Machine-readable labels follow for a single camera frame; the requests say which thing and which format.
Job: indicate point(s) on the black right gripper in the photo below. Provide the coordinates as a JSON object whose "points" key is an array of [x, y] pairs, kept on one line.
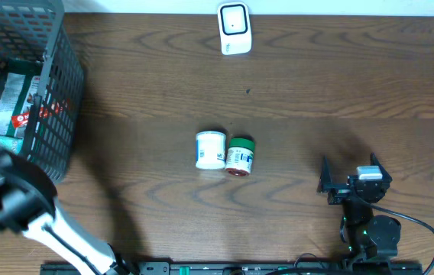
{"points": [[325, 185]]}

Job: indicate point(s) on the green lid jar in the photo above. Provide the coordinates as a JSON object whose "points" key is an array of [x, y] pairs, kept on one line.
{"points": [[240, 156]]}

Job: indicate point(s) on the white plastic jar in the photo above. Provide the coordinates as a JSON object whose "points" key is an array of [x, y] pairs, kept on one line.
{"points": [[210, 150]]}

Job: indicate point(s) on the red white snack bar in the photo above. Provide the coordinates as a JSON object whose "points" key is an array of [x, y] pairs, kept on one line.
{"points": [[19, 121]]}

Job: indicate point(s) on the green white wipes pack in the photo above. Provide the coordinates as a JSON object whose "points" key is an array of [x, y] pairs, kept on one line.
{"points": [[18, 95]]}

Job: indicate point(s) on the teal white tissue pack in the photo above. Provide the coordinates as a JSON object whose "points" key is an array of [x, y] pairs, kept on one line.
{"points": [[13, 144]]}

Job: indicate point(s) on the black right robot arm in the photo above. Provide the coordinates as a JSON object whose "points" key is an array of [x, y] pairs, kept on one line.
{"points": [[370, 236]]}

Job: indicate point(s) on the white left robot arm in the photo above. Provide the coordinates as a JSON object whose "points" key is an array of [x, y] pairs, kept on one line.
{"points": [[29, 206]]}

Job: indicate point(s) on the white barcode scanner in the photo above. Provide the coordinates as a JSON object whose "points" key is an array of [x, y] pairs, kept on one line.
{"points": [[234, 28]]}

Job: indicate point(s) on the grey plastic mesh basket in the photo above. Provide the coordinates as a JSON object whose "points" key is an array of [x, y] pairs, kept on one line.
{"points": [[32, 32]]}

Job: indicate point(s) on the black mounting rail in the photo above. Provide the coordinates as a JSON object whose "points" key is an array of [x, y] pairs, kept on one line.
{"points": [[305, 266]]}

